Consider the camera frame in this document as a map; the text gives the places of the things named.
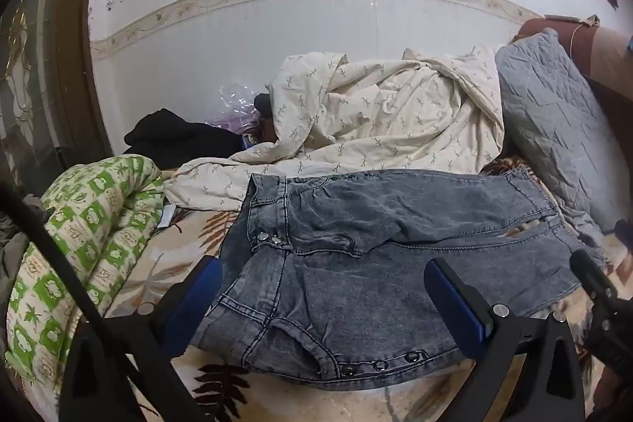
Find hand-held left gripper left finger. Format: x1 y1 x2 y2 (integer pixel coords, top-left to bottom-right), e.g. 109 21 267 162
58 255 224 422

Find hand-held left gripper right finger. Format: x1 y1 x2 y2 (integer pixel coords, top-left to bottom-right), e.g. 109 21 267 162
424 258 587 422

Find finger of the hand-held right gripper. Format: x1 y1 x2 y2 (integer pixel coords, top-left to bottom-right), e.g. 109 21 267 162
614 219 633 251
569 249 619 304

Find grey-blue denim pants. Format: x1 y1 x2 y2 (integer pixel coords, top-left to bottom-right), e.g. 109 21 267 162
190 168 606 390

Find cream leaf-print fleece blanket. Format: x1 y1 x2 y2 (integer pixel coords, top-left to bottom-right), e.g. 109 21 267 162
99 155 633 422

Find green patterned quilt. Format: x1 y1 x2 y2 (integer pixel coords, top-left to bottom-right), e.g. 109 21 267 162
4 154 166 390

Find grey quilted pillow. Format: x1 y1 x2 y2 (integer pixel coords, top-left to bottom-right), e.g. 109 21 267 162
495 28 633 250

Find black garment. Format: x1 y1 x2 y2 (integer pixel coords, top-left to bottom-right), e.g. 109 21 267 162
123 108 258 156

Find brown padded headboard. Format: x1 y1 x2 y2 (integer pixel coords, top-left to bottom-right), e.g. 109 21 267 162
514 17 633 106

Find grey cloth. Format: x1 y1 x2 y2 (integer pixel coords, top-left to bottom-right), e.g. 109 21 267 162
0 195 45 304

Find clear purple plastic bag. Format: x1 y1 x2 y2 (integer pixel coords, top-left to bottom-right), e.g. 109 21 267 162
212 83 270 136

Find cream leaf-print duvet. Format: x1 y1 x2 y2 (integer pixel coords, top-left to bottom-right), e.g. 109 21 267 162
163 47 505 211

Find wooden glass panel door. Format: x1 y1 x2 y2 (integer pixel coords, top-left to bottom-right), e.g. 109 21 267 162
0 0 114 200

